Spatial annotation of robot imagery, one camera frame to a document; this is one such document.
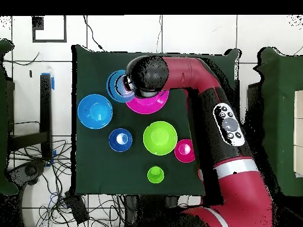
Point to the small light blue bowl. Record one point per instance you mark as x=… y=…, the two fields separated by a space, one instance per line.
x=113 y=87

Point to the large pink bowl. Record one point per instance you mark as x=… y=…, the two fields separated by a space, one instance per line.
x=149 y=105

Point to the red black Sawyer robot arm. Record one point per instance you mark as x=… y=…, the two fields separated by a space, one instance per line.
x=189 y=73

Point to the large light blue bowl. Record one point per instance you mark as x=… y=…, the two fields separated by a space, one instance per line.
x=94 y=111

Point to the dark blue bowl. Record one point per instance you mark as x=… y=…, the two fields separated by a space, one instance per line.
x=113 y=140

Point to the lime green bowl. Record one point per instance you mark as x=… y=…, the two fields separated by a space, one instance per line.
x=160 y=138

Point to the dark green tablecloth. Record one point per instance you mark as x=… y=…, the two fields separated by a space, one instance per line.
x=106 y=165

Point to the black stand with blue tape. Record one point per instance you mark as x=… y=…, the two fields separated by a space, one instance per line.
x=45 y=106

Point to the small pink bowl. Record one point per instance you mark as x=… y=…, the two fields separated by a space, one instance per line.
x=184 y=151

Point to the green cup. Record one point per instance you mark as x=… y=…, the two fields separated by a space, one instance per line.
x=155 y=175

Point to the green cloth covered side table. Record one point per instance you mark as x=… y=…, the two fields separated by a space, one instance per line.
x=281 y=118
x=3 y=118

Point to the black power brick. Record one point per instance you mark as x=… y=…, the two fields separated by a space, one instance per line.
x=77 y=208

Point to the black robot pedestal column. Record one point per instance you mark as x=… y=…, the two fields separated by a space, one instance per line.
x=151 y=210

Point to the black pedestal foot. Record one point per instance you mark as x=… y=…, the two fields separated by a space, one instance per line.
x=26 y=171

